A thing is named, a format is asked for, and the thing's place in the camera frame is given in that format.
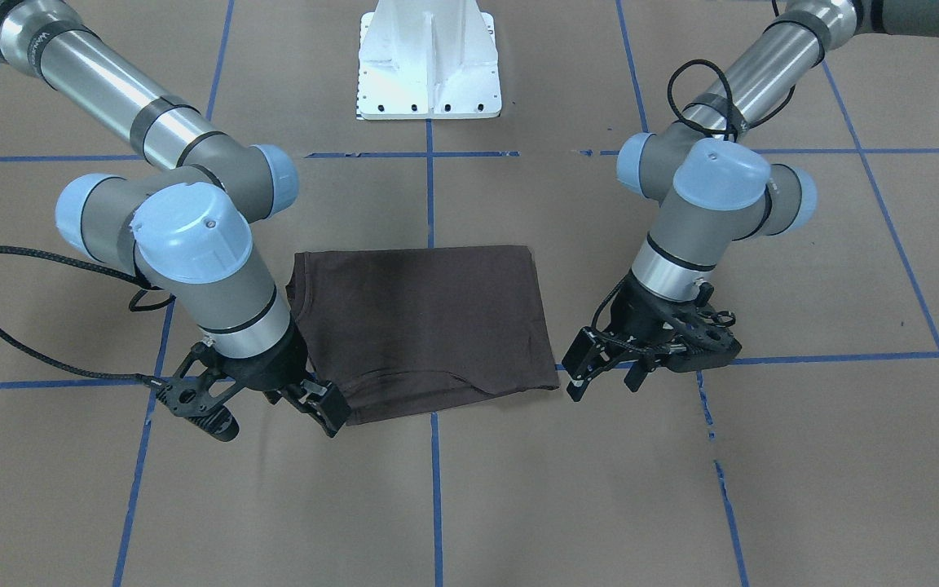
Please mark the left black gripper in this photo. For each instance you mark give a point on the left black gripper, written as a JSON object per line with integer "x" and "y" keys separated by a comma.
{"x": 641, "y": 314}

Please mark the white camera mast pedestal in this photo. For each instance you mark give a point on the white camera mast pedestal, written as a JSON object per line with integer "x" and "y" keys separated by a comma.
{"x": 428, "y": 60}

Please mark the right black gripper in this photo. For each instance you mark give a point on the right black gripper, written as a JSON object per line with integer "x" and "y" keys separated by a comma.
{"x": 276, "y": 364}

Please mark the dark brown t-shirt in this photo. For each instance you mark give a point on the dark brown t-shirt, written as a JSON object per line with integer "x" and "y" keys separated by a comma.
{"x": 403, "y": 332}

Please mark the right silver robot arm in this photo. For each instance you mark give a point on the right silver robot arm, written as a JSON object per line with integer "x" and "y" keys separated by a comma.
{"x": 185, "y": 230}

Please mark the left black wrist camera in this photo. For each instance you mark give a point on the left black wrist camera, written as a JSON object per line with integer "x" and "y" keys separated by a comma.
{"x": 702, "y": 339}

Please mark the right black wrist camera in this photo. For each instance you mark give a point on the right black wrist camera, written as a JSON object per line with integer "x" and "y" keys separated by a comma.
{"x": 187, "y": 393}

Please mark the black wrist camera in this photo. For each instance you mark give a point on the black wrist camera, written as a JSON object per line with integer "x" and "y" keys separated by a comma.
{"x": 702, "y": 339}
{"x": 187, "y": 393}

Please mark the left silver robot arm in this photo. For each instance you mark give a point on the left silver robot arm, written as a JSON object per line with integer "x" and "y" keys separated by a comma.
{"x": 712, "y": 191}

